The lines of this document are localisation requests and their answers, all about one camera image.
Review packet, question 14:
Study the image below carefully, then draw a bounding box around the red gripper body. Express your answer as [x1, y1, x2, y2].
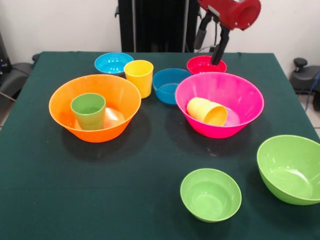
[197, 0, 262, 31]

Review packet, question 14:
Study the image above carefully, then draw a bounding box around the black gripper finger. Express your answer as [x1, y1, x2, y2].
[193, 13, 213, 50]
[210, 24, 231, 66]

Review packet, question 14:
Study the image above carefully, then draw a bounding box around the large pink bowl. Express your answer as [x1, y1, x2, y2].
[174, 71, 265, 140]

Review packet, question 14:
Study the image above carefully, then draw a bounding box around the ridged yellow cup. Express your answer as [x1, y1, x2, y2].
[186, 96, 229, 127]

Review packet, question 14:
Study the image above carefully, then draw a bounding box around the ridged green cup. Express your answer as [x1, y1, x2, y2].
[70, 92, 107, 131]

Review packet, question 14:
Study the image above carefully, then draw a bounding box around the large orange bowl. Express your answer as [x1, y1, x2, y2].
[48, 74, 142, 144]

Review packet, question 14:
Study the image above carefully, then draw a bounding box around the small red bowl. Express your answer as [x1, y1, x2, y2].
[186, 55, 228, 75]

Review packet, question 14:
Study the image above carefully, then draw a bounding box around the dark blue bowl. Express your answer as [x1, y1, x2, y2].
[152, 68, 193, 105]

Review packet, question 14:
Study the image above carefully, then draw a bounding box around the smooth yellow cup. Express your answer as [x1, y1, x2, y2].
[123, 59, 154, 100]

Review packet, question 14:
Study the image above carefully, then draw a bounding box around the small light blue bowl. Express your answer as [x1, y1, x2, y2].
[94, 51, 135, 77]

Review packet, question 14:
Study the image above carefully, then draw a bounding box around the large green bowl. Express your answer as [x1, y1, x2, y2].
[256, 134, 320, 206]

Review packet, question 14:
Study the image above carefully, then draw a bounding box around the small green bowl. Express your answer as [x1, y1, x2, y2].
[180, 168, 243, 223]

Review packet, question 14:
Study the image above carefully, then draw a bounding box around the dark green tablecloth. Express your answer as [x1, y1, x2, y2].
[0, 51, 320, 240]

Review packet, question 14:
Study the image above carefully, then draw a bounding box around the black wall cable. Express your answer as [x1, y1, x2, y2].
[213, 22, 219, 48]

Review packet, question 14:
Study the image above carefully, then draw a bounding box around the blue cable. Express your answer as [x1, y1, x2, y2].
[304, 72, 320, 111]

